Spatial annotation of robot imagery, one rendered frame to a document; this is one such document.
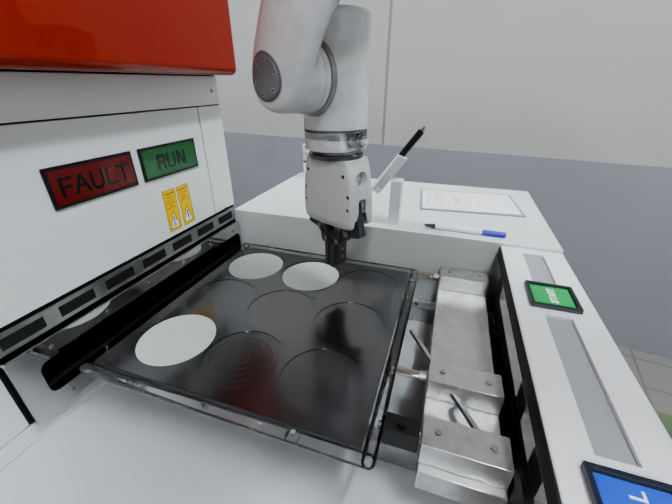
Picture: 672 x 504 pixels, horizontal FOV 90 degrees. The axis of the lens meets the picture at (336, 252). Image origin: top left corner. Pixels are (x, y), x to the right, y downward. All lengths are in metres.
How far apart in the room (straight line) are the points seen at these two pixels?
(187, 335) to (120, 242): 0.17
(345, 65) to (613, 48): 1.53
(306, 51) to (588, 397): 0.41
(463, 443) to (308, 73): 0.38
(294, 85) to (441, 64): 1.55
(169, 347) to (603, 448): 0.46
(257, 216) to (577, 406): 0.60
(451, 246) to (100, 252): 0.55
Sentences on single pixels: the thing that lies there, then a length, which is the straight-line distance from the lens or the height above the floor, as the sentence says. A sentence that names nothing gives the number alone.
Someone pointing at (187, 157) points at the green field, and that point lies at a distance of 0.64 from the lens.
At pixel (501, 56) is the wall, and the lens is 1.85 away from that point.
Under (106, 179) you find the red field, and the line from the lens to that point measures 0.54.
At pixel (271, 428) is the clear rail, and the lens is 0.38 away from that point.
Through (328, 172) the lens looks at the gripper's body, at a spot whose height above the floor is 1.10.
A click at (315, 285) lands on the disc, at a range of 0.57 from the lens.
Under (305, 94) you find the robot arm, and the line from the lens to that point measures 0.38.
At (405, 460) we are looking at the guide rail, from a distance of 0.44.
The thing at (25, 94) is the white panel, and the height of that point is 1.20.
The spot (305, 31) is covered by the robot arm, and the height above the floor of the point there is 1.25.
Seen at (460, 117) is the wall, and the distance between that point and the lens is 1.87.
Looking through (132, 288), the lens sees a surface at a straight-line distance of 0.58.
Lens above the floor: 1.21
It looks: 27 degrees down
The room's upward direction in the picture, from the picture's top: straight up
